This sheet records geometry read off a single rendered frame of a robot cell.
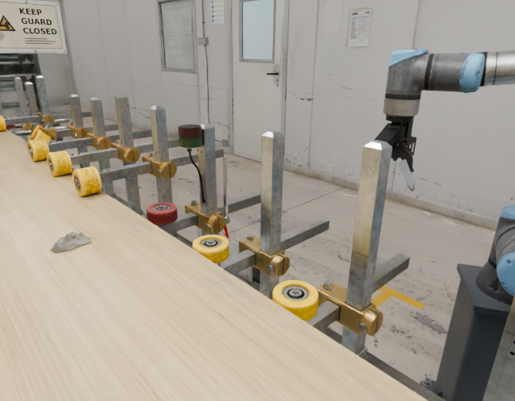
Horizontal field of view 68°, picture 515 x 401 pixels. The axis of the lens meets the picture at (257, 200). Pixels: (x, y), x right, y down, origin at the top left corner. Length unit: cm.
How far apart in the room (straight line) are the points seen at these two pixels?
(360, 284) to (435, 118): 284
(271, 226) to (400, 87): 50
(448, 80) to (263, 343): 77
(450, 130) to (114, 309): 311
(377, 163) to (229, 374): 40
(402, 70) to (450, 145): 244
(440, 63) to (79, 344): 96
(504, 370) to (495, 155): 279
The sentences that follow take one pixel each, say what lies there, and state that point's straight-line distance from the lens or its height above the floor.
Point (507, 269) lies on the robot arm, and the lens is 115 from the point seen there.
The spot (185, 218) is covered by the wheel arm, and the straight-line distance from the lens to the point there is 108.
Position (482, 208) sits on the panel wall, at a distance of 352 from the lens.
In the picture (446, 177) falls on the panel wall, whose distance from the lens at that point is 355.
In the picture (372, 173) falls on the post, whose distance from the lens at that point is 67.
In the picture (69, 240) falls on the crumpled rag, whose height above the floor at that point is 91.
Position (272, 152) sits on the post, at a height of 110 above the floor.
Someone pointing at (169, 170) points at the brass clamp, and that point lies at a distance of 123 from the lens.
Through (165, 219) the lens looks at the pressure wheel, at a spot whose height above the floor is 89.
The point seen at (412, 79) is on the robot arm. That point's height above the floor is 124.
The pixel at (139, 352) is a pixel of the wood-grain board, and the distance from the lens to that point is 60.
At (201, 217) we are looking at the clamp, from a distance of 108.
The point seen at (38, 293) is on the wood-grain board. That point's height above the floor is 90.
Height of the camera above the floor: 130
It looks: 21 degrees down
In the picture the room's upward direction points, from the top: straight up
